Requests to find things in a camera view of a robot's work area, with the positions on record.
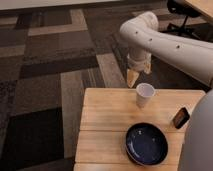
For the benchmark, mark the dark blue plate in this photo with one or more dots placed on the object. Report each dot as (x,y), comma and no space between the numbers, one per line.
(146,144)

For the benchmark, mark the wooden desk corner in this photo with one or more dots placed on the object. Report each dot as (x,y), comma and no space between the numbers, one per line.
(205,7)

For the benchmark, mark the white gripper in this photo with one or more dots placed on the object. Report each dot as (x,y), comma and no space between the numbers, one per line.
(138,60)

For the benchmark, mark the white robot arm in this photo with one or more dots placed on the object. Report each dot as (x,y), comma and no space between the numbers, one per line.
(193,57)

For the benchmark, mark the black office chair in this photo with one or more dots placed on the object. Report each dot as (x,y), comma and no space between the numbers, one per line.
(178,18)

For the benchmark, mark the small black brown box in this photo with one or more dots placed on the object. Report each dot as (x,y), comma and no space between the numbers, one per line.
(181,117)

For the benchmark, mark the white ceramic cup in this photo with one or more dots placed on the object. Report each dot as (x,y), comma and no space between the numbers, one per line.
(144,92)

